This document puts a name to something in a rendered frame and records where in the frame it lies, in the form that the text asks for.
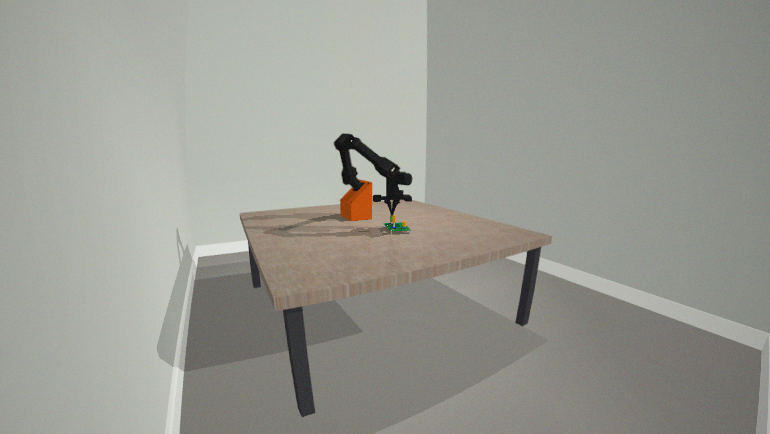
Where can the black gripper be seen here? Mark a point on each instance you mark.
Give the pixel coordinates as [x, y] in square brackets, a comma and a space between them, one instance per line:
[378, 198]

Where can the green circuit board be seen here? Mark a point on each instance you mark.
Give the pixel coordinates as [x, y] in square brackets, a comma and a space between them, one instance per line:
[393, 226]

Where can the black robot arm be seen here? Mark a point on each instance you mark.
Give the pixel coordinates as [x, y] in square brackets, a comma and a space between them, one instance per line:
[382, 165]

